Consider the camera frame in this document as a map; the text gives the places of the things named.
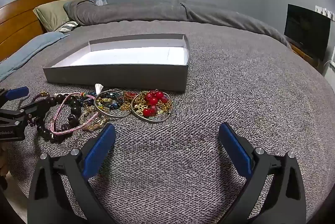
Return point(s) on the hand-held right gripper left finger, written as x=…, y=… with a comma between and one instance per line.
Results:
x=99, y=145

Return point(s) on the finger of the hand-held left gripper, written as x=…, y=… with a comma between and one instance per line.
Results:
x=36, y=106
x=17, y=92

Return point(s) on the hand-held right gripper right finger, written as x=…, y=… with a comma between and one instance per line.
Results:
x=235, y=145

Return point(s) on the double silver bangle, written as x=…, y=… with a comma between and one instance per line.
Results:
x=115, y=116

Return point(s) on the thin silver bangle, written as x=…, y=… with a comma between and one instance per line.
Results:
x=151, y=121

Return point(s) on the grey shallow cardboard box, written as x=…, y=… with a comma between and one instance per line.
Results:
x=117, y=77

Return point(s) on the blue blanket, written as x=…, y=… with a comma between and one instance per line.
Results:
x=26, y=48

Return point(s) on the white tassel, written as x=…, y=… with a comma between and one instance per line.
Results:
x=99, y=88

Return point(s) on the grey knit bedspread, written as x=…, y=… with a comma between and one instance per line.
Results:
x=222, y=88

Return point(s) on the wooden headboard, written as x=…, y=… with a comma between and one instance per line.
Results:
x=21, y=17

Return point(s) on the striped pillow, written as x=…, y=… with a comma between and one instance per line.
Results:
x=68, y=26

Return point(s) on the green pillow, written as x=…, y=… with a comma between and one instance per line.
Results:
x=52, y=13

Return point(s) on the wooden television stand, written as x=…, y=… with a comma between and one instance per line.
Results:
x=303, y=54

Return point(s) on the white plastic bag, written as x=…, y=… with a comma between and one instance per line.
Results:
x=101, y=1

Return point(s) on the black television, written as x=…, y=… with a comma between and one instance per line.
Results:
x=306, y=30

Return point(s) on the grey duvet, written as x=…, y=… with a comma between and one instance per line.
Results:
x=157, y=12

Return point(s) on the white wall sockets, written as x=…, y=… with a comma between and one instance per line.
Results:
x=325, y=12

